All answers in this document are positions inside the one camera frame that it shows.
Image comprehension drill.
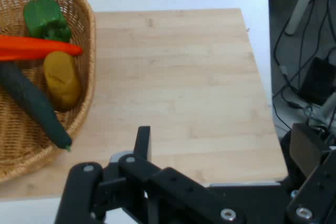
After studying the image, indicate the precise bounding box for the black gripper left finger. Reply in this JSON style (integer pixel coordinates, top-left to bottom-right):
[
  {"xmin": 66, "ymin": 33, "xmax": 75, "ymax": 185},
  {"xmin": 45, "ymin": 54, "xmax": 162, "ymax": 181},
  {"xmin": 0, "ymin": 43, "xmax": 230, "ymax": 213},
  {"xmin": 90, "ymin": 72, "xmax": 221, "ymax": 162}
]
[{"xmin": 54, "ymin": 125, "xmax": 242, "ymax": 224}]

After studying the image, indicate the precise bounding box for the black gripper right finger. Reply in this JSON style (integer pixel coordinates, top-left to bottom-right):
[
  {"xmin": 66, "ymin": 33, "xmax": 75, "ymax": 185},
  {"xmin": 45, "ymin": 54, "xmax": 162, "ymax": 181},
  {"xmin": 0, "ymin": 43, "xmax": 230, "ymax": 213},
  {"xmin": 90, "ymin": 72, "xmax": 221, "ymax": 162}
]
[{"xmin": 279, "ymin": 123, "xmax": 336, "ymax": 224}]

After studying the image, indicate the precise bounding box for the dark toy eggplant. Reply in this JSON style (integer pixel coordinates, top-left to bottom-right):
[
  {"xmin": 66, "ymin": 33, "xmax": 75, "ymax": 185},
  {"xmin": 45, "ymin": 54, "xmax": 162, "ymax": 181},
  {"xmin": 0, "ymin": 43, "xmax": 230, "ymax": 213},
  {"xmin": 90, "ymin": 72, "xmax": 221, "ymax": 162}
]
[{"xmin": 0, "ymin": 61, "xmax": 73, "ymax": 153}]

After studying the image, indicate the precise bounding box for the black power adapter box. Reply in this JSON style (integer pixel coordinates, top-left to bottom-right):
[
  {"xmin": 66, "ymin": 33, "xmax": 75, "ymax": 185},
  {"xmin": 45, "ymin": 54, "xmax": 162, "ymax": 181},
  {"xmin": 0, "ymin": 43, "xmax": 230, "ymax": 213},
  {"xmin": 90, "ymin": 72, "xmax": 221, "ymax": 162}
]
[{"xmin": 299, "ymin": 56, "xmax": 336, "ymax": 106}]

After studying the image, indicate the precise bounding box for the bamboo cutting board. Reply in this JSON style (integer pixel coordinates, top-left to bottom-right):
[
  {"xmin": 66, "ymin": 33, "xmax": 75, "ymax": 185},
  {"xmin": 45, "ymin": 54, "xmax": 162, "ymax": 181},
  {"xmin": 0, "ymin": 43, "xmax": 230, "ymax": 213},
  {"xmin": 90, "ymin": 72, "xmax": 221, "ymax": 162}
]
[{"xmin": 0, "ymin": 8, "xmax": 289, "ymax": 202}]

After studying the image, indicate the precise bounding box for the brown toy potato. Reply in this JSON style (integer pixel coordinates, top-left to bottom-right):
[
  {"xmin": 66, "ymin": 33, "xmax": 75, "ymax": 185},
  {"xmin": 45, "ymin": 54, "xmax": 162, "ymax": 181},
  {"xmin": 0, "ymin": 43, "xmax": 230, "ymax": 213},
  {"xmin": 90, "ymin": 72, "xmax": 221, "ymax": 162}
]
[{"xmin": 43, "ymin": 50, "xmax": 82, "ymax": 112}]

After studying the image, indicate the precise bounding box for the woven wicker basket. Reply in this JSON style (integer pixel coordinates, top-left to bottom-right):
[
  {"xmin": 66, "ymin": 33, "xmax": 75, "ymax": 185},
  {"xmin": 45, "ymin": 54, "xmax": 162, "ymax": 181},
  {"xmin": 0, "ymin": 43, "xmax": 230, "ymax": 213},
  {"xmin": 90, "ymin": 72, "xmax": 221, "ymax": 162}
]
[{"xmin": 0, "ymin": 0, "xmax": 97, "ymax": 183}]

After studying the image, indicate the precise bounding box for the orange toy carrot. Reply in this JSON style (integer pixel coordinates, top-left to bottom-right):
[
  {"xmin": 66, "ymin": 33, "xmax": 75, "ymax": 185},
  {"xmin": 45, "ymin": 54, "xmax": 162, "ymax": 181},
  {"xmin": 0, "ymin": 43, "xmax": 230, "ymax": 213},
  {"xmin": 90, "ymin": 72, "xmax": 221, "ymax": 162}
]
[{"xmin": 0, "ymin": 35, "xmax": 84, "ymax": 61}]

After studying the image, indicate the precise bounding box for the white slanted furniture leg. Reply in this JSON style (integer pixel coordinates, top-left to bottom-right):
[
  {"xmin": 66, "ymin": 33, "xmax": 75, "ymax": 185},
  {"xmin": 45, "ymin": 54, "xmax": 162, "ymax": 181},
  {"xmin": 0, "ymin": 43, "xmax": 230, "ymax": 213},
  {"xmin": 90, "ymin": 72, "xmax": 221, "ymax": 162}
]
[{"xmin": 285, "ymin": 0, "xmax": 325, "ymax": 36}]

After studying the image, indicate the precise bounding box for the green toy bell pepper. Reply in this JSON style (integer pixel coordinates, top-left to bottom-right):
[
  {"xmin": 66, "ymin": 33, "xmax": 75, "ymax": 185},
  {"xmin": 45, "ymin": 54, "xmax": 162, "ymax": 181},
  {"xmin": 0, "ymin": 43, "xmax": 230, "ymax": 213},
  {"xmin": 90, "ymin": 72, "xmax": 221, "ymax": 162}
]
[{"xmin": 23, "ymin": 0, "xmax": 72, "ymax": 43}]

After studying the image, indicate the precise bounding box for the black floor cable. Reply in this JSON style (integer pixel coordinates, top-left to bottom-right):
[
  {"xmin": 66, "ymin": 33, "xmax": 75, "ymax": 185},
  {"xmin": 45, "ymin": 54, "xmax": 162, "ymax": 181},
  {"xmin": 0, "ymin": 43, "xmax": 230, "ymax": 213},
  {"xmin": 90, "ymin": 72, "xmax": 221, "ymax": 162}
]
[
  {"xmin": 272, "ymin": 87, "xmax": 310, "ymax": 133},
  {"xmin": 272, "ymin": 0, "xmax": 336, "ymax": 99}
]

